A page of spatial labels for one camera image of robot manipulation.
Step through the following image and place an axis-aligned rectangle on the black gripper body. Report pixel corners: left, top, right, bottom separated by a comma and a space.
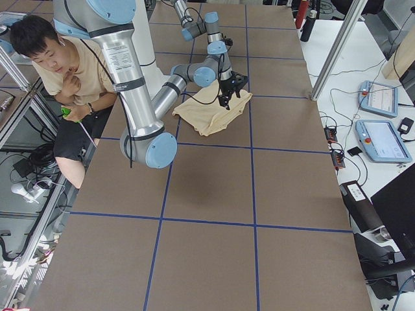
220, 73, 235, 97

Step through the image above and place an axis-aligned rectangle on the pale yellow long-sleeve shirt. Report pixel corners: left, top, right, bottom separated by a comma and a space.
172, 81, 252, 136

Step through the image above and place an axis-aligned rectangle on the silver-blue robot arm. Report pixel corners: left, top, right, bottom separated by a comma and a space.
170, 0, 225, 43
53, 1, 248, 168

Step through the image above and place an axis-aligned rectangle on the black water bottle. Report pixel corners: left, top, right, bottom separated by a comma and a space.
300, 10, 318, 42

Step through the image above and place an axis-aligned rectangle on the red water bottle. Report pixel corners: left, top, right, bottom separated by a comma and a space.
295, 0, 309, 29

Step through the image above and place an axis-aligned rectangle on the brown gridded table mat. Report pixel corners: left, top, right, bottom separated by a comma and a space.
30, 4, 371, 310

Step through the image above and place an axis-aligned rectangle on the seated person in beige shirt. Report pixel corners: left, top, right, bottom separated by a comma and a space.
10, 15, 117, 189

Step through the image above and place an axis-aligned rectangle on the far blue teach pendant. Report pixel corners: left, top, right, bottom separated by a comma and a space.
358, 80, 398, 118

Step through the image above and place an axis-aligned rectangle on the blue teach pendant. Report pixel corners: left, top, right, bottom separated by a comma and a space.
358, 80, 398, 118
355, 120, 412, 163

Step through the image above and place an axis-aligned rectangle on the near blue teach pendant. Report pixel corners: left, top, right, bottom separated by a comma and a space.
355, 120, 412, 163

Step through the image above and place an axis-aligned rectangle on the black power adapter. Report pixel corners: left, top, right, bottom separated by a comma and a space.
398, 117, 414, 134

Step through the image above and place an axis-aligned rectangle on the black box with label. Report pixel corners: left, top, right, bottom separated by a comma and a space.
339, 181, 383, 232

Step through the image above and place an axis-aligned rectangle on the black monitor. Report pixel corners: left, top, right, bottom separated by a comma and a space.
371, 165, 414, 259

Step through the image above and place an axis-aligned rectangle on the aluminium frame post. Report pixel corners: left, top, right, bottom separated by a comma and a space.
310, 0, 368, 101

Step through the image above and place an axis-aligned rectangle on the green handled tool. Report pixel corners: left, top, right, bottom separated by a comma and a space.
61, 107, 71, 119

